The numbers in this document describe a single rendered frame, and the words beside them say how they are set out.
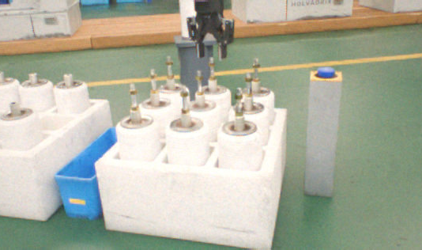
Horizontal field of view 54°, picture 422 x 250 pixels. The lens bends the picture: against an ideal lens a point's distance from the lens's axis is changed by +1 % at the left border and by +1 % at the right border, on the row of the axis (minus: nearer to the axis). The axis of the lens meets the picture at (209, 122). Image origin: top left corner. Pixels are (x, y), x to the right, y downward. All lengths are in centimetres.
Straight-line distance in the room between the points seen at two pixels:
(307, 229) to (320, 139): 22
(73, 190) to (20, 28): 219
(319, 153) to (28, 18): 243
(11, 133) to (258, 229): 61
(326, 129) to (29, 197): 74
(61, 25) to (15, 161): 208
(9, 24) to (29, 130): 211
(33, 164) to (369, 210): 81
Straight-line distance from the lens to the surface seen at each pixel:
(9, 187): 112
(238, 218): 89
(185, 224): 93
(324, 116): 101
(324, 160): 106
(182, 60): 152
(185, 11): 150
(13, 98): 140
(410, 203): 115
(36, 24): 310
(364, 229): 102
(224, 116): 109
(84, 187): 103
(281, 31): 309
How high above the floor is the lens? 60
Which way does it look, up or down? 23 degrees down
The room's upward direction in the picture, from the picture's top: 3 degrees counter-clockwise
